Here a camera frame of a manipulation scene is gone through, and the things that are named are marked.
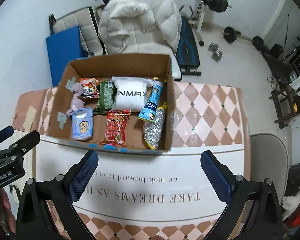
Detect silver scrubber packet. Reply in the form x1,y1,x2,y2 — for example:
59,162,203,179
142,102,168,150

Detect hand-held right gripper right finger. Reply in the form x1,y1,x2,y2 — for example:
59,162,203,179
200,151,283,240

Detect orange panda snack packet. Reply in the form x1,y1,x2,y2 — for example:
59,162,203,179
79,77,102,102

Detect white puffer jacket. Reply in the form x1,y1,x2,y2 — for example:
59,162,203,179
97,0,182,55

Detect blue tube packet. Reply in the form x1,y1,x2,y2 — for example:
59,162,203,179
137,77,167,123

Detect cardboard box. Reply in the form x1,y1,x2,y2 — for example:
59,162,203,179
45,53,175,155

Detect blue folded mat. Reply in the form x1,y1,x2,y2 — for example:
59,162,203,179
45,25,87,87

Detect short barbell with black plates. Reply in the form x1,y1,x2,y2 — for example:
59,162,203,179
223,26,265,50

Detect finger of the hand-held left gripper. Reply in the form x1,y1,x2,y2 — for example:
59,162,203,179
0,126,15,153
0,131,40,161

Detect person's left hand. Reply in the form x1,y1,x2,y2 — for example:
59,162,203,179
0,187,13,218

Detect green snack packet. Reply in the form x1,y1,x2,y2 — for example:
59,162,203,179
93,80,115,115

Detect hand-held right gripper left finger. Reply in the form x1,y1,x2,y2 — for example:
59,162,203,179
15,150,100,240

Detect beige quilted cushion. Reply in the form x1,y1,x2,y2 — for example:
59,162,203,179
49,5,107,55

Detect blue black weight bench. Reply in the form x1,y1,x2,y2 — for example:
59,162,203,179
175,5,202,77

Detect beige paper piece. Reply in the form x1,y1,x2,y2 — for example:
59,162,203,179
22,105,37,128

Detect white soft pouch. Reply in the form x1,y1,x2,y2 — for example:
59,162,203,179
111,76,150,112

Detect purple plush toy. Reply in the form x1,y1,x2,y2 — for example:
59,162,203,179
66,82,87,117

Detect dark wooden chair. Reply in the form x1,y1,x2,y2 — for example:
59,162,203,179
270,75,300,128

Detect light blue tissue pack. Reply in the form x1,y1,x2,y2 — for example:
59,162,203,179
71,107,93,141

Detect round grey chair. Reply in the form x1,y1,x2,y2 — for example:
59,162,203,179
249,133,289,220

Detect red snack packet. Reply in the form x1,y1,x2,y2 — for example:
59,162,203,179
100,109,132,147

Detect black bag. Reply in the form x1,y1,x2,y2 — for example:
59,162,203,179
269,44,283,58

